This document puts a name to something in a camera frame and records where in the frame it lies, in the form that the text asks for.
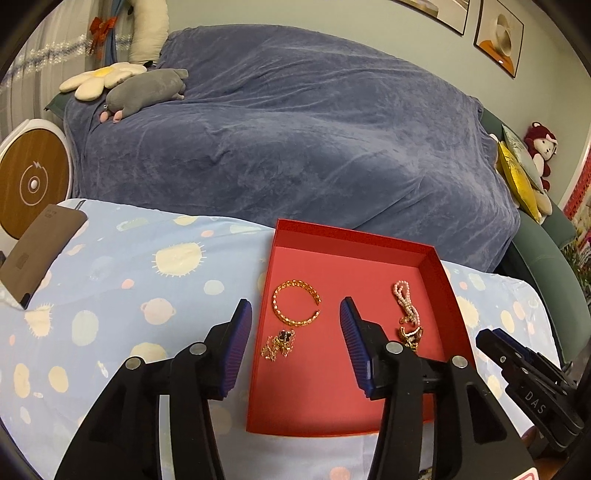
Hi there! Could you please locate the cream long pillow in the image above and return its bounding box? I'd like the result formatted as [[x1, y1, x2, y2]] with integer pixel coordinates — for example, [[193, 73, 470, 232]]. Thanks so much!
[[128, 0, 169, 64]]

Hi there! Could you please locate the round white wooden appliance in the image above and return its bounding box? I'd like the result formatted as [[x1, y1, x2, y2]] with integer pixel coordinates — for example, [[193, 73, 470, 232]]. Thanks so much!
[[0, 119, 75, 241]]

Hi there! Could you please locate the red ribbon bow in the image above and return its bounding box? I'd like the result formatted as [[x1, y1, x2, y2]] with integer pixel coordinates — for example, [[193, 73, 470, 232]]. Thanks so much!
[[89, 16, 119, 45]]

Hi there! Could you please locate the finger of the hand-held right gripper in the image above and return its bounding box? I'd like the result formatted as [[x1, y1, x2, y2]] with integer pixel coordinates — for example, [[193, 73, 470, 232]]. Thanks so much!
[[475, 328, 539, 384]]

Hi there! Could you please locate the green sofa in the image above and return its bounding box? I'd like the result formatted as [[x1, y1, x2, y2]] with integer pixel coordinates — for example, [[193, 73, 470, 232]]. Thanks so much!
[[480, 107, 591, 365]]

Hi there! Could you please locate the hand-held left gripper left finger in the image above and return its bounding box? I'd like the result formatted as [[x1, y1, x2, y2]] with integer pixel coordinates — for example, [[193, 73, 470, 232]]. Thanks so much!
[[54, 298, 254, 480]]

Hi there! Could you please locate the grey green cushion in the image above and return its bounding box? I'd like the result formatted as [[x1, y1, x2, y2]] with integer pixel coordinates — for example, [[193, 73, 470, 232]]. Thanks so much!
[[502, 124, 546, 193]]

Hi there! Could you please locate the brown card box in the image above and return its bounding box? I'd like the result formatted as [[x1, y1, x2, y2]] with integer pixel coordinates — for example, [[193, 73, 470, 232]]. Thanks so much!
[[0, 203, 88, 309]]

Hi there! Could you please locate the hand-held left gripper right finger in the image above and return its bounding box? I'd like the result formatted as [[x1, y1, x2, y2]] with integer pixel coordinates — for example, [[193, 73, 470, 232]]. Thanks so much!
[[339, 296, 534, 480]]

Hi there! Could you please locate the gold chain bracelet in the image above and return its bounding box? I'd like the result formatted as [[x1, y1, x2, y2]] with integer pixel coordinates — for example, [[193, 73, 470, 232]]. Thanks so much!
[[272, 280, 322, 325]]

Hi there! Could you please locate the red jewelry box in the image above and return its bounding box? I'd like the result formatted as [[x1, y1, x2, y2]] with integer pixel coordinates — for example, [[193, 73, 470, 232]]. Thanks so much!
[[246, 218, 479, 436]]

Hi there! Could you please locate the gold ornate bracelet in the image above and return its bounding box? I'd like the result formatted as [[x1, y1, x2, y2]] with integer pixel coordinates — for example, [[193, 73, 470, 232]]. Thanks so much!
[[398, 323, 424, 353]]

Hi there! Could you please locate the pink pearl bracelet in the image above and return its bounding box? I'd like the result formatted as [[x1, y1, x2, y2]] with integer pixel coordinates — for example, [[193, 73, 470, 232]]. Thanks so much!
[[392, 280, 420, 325]]

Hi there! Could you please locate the yellow cushion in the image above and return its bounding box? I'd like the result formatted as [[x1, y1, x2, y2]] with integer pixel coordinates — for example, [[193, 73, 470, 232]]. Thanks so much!
[[497, 141, 542, 225]]

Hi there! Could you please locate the grey plush toy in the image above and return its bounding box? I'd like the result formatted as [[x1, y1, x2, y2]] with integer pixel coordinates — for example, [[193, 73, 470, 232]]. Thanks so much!
[[100, 68, 190, 123]]

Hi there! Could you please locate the flower shaped cushion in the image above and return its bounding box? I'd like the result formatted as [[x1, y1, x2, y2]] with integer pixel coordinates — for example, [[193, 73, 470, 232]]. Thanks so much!
[[59, 63, 147, 101]]

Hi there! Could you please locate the black clover gold necklace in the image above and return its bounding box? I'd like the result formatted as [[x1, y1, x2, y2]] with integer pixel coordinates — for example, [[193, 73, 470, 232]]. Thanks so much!
[[261, 329, 296, 363]]

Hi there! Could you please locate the red monkey plush toy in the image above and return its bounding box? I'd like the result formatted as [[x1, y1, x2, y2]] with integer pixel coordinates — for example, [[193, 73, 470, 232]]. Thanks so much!
[[523, 122, 558, 192]]

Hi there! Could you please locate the blue sofa blanket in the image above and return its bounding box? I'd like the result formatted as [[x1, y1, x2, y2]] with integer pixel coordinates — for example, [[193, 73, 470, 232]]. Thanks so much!
[[63, 27, 522, 273]]

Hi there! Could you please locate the orange framed wall picture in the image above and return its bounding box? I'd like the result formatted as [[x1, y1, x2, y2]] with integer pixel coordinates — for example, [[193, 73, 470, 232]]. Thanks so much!
[[474, 0, 524, 78]]

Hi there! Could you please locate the blue dotted tablecloth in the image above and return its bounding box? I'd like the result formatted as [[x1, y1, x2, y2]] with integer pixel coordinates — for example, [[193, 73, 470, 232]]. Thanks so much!
[[0, 198, 561, 480]]

